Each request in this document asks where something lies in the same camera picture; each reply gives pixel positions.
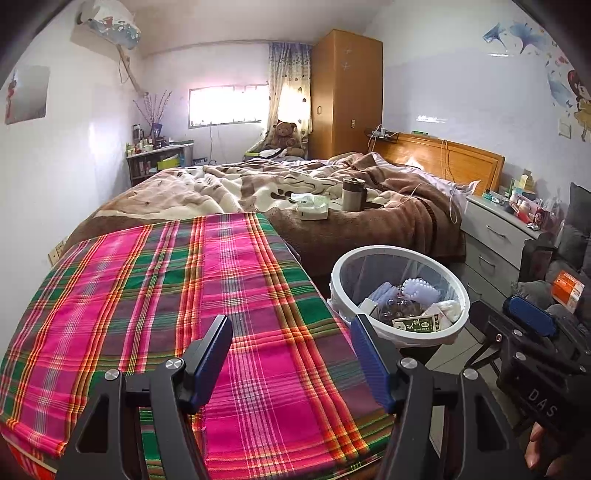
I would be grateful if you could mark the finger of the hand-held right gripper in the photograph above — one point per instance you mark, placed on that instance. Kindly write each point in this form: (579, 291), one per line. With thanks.
(531, 316)
(491, 323)

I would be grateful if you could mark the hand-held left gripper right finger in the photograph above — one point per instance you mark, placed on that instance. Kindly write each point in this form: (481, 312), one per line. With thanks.
(369, 364)

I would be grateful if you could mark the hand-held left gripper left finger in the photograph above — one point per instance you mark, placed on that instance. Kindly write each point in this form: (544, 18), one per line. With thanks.
(210, 364)

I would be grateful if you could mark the white tissue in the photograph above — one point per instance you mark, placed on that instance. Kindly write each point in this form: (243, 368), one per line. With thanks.
(450, 310)

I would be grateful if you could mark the green white printed box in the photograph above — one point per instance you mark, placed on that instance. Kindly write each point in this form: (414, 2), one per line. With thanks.
(418, 323)

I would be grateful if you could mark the crushed clear plastic bottle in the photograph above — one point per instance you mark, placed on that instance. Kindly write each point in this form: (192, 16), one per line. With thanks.
(401, 307)

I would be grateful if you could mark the white scalloped plastic tray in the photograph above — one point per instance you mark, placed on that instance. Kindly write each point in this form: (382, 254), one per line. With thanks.
(419, 290)

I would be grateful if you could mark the white trash bin with liner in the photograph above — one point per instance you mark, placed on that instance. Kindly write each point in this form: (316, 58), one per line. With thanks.
(369, 272)

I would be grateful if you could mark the person's right hand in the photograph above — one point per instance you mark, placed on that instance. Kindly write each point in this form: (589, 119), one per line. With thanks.
(536, 447)

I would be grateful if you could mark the orange box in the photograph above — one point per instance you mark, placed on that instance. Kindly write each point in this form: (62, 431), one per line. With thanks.
(568, 288)

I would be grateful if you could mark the grey nightstand with drawers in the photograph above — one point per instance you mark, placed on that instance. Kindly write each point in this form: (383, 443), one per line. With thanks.
(498, 240)

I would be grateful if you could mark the dark grey clothes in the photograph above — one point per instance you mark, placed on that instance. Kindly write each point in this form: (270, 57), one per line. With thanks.
(572, 240)

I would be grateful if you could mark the pink green plaid cloth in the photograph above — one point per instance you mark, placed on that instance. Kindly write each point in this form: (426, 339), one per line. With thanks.
(138, 286)

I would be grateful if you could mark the cluster of small toiletry boxes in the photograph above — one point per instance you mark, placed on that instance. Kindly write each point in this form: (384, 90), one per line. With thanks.
(526, 205)

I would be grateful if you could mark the brown cream blanket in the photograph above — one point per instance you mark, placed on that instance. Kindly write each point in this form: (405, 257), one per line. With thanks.
(406, 230)

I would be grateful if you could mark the lilac pillow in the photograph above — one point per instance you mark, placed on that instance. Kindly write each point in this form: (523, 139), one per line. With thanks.
(438, 182)

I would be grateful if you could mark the dark phone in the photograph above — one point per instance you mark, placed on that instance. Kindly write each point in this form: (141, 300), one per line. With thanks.
(374, 203)

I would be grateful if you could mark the wooden headboard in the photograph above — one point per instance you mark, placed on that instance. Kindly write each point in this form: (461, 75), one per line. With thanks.
(466, 161)

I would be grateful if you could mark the white green tissue box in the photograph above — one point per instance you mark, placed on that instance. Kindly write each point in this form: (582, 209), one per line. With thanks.
(311, 207)

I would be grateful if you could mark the grey shelf with bottles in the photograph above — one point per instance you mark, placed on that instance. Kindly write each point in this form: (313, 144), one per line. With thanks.
(157, 161)

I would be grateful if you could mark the power strip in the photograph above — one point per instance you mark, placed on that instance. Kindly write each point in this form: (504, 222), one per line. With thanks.
(381, 134)

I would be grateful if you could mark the brown teddy bear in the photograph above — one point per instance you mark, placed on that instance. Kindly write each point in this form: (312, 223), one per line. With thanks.
(284, 137)

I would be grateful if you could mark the window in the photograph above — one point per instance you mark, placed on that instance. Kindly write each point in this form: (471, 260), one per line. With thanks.
(226, 105)

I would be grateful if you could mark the dried branches in vase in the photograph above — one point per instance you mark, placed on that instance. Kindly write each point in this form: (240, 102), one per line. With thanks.
(154, 108)

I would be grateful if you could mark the wooden wardrobe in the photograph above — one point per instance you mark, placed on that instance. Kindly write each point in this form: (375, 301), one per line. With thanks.
(346, 92)

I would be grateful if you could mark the patterned curtain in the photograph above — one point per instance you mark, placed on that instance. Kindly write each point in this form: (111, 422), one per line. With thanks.
(288, 83)

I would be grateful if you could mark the air conditioner pipe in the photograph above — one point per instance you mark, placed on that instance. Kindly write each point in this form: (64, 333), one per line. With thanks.
(131, 74)

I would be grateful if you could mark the red hanging ornament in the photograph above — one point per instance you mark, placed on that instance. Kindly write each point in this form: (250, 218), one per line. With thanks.
(11, 99)

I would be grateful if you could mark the white air conditioner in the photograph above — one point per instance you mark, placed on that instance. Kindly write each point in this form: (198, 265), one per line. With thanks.
(111, 23)

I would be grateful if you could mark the wall socket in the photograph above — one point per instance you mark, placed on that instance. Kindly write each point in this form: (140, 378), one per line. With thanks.
(57, 251)

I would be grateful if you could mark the white wall switch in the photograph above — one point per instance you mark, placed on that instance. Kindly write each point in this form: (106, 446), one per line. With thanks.
(565, 129)

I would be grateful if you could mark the colourful wall sticker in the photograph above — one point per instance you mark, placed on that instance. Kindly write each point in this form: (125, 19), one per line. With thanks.
(565, 87)

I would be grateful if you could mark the square wall mirror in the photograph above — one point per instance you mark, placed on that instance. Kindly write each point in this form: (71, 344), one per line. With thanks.
(30, 94)

